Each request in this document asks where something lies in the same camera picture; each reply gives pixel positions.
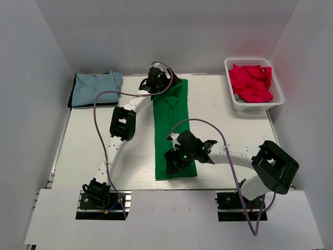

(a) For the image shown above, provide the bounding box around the purple cable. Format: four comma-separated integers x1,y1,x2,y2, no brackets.
170,118,277,236
93,61,174,219

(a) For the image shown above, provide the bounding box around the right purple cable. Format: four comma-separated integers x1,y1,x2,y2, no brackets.
170,118,277,236

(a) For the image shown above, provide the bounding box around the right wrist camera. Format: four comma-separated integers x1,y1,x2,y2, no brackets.
177,130,203,150

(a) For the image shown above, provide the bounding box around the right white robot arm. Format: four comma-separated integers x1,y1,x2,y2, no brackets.
164,139,299,208

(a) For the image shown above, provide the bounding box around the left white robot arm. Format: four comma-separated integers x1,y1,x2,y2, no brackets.
82,68,182,208

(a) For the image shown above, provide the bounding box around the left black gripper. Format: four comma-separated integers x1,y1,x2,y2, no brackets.
155,67,181,92

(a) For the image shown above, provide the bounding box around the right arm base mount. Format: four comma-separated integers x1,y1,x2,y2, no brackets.
215,192,263,222

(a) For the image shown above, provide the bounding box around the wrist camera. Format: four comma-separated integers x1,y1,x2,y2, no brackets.
147,67,167,85
177,130,203,150

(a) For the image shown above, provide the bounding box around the light blue folded t shirt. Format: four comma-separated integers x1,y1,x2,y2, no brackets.
68,70,123,108

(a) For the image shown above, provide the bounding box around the green t shirt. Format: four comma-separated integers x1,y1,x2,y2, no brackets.
153,79,197,180

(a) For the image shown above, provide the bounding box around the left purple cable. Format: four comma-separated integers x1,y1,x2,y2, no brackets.
93,61,174,219

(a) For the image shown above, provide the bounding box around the red t shirt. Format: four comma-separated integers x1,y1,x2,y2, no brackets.
228,65,273,103

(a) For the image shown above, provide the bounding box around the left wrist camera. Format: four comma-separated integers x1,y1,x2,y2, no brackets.
147,67,167,85

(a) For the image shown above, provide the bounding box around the white plastic basket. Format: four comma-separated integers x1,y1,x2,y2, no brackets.
224,57,284,111

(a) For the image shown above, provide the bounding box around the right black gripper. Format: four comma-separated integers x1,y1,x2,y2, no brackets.
164,145,196,176

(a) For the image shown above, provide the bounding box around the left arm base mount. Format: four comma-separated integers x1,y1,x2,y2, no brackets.
75,191,132,221

